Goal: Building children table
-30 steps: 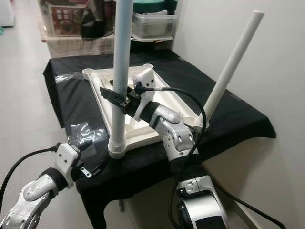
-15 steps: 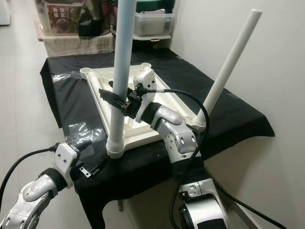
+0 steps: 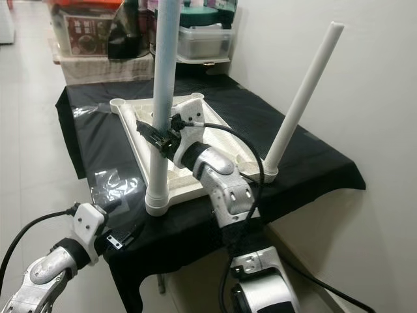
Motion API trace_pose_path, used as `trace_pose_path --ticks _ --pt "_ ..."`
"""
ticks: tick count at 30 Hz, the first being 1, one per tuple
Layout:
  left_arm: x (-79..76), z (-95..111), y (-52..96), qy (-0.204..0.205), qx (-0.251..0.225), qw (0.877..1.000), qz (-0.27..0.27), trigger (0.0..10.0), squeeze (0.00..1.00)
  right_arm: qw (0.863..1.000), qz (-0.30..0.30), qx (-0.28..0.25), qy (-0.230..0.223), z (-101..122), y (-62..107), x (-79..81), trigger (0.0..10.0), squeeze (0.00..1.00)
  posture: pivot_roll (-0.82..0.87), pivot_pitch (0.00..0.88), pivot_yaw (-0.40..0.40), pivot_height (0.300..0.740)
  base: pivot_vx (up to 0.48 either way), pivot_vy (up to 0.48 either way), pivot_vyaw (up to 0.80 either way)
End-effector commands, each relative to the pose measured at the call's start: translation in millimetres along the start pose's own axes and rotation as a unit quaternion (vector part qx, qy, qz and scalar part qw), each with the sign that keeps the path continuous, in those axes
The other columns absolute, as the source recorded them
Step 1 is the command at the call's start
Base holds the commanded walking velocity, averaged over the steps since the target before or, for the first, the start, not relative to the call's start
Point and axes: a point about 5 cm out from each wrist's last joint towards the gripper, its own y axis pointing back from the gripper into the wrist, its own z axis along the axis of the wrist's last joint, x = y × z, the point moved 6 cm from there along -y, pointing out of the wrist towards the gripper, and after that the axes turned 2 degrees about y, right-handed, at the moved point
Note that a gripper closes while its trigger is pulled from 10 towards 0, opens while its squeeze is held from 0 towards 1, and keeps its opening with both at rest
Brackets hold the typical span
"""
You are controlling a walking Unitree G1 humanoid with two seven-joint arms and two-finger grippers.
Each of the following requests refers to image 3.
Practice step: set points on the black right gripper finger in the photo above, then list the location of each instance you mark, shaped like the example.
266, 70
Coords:
151, 135

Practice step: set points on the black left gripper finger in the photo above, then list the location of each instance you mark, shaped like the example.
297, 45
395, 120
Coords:
114, 205
133, 237

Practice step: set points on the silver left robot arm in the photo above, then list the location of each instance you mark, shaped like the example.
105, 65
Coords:
45, 274

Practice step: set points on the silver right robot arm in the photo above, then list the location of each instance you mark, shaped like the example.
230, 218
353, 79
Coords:
228, 189

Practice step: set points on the white plastic children table top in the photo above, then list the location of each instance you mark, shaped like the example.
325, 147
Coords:
179, 189

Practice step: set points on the clear plastic film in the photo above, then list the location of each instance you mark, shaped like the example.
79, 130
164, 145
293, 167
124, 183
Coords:
91, 111
117, 186

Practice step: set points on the dark metal basin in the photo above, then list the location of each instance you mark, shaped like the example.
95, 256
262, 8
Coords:
195, 63

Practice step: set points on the beige cloth covered table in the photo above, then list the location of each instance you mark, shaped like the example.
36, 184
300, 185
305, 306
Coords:
98, 70

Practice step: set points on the clear plastic container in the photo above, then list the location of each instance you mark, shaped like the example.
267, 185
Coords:
205, 44

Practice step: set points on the orange lid storage box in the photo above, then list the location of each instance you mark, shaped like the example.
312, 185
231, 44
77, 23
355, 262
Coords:
85, 32

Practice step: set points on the green pot lid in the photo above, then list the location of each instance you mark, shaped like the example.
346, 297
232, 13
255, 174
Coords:
199, 16

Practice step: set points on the black tablecloth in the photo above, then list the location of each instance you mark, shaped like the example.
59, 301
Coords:
319, 173

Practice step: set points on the white chest appliance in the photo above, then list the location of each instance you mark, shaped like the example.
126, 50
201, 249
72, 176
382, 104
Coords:
6, 19

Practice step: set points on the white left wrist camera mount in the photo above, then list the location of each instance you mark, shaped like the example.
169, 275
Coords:
88, 228

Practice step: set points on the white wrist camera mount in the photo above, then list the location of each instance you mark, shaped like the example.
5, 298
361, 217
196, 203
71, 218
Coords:
88, 228
192, 114

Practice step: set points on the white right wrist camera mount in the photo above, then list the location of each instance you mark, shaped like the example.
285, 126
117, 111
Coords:
192, 114

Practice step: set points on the black folding table frame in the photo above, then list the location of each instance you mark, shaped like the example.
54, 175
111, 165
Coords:
160, 283

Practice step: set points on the dark picture frame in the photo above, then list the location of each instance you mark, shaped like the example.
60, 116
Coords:
228, 8

